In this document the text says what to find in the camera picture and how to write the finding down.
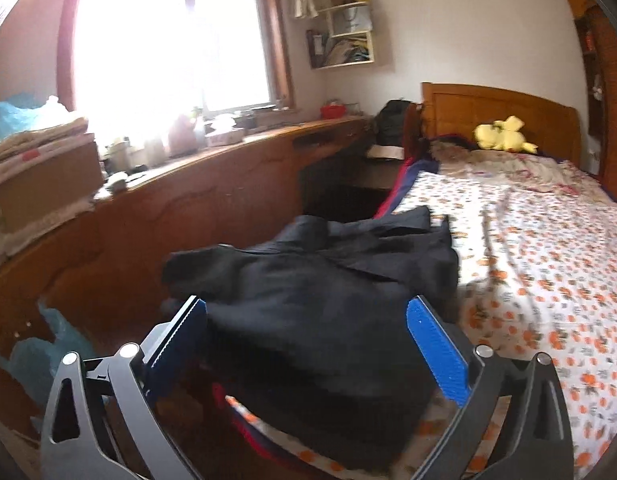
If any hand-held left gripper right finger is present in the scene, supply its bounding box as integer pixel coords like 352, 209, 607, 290
405, 295, 574, 480

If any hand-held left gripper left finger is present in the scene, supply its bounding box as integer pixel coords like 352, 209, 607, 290
38, 296, 209, 480

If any black double-breasted coat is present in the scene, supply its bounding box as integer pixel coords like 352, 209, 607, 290
161, 206, 461, 473

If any bed with floral sheet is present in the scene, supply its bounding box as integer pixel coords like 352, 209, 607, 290
228, 170, 617, 480

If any light blue plastic bag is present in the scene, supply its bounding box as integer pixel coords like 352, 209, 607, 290
0, 302, 96, 411
0, 92, 56, 146

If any wooden desk cabinet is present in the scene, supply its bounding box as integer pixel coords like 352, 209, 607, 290
0, 115, 374, 441

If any red and blue blanket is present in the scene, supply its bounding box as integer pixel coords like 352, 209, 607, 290
373, 155, 441, 221

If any floral quilt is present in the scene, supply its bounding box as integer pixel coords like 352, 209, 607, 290
428, 140, 604, 196

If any cardboard box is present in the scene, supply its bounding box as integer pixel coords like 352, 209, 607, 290
0, 135, 105, 233

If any pink bottle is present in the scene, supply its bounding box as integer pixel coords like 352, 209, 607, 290
168, 115, 194, 156

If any white tissue box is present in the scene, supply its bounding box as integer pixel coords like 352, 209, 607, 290
207, 115, 244, 147

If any wooden chair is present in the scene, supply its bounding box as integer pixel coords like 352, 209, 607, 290
365, 102, 431, 191

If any yellow plush toy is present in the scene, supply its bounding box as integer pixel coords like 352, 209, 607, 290
474, 116, 539, 155

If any black backpack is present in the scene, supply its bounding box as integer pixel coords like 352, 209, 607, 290
375, 100, 414, 147

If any wooden headboard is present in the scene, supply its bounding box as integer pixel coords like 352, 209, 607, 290
421, 81, 581, 166

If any stack of folded towels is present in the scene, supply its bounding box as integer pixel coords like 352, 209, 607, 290
0, 115, 89, 171

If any wooden louvred wardrobe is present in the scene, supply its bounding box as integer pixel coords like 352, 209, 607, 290
555, 0, 617, 206

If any stack of books and papers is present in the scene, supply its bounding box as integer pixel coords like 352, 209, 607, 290
308, 32, 369, 67

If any wood-framed window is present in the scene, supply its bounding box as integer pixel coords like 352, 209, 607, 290
58, 0, 295, 131

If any white paper bag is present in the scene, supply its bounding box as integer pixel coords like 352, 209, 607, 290
338, 5, 371, 33

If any white wall shelf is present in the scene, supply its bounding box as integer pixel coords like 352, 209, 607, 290
306, 0, 376, 71

